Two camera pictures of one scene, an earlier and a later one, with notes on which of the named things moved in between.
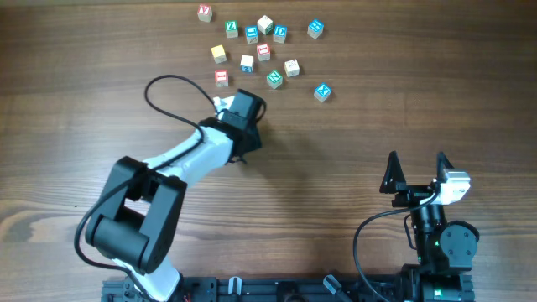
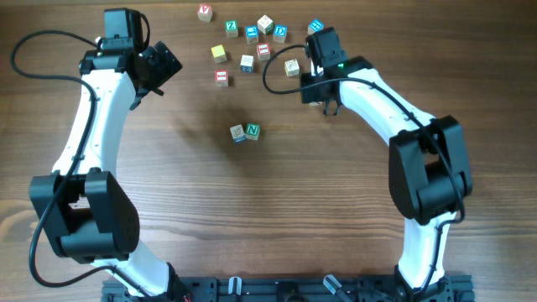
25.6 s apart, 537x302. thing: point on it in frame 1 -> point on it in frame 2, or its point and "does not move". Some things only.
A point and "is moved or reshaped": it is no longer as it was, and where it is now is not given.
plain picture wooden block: [292, 68] does not move
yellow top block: [219, 54] does not move
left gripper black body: [256, 143] -> [160, 68]
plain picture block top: [265, 25] does not move
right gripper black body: [412, 194] -> [311, 94]
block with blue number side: [247, 64] does not move
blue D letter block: [279, 33] does not move
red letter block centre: [263, 52] does not move
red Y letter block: [205, 13] does not move
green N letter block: [274, 79] is moved or reshaped
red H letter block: [221, 78] does not move
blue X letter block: [322, 91] is moved or reshaped
